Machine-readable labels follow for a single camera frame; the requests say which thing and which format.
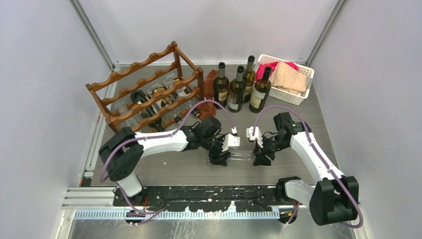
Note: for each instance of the white plastic basket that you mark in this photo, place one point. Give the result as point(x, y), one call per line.
point(283, 95)

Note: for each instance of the clear bottle front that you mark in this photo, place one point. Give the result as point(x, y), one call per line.
point(238, 154)

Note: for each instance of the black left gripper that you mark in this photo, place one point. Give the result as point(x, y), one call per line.
point(215, 158)

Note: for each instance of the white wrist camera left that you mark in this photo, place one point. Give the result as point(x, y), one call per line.
point(231, 140)

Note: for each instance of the dark green wine bottle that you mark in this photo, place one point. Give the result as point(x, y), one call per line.
point(249, 78)

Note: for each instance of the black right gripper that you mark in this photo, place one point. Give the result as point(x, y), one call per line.
point(261, 158)

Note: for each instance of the dark wine bottle cream label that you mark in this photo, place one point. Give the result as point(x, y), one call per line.
point(260, 91)

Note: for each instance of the green wine bottle silver neck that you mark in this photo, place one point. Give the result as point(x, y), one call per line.
point(220, 87)

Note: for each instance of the beige cloth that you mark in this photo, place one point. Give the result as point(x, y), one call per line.
point(288, 79)

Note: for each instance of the clear glass bottle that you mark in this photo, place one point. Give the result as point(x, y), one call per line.
point(122, 109)

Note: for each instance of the wooden wine rack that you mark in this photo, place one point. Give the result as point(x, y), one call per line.
point(188, 76)

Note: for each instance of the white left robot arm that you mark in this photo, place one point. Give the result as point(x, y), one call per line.
point(121, 154)

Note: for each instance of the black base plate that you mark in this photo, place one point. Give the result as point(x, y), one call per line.
point(244, 198)

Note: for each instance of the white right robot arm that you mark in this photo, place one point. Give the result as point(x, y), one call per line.
point(333, 198)

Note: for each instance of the pink cloth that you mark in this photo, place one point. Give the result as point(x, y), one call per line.
point(261, 68)

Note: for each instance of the brown suede cloth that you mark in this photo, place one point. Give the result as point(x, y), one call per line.
point(208, 109)

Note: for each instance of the aluminium frame rail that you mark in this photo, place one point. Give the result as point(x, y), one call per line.
point(95, 203)

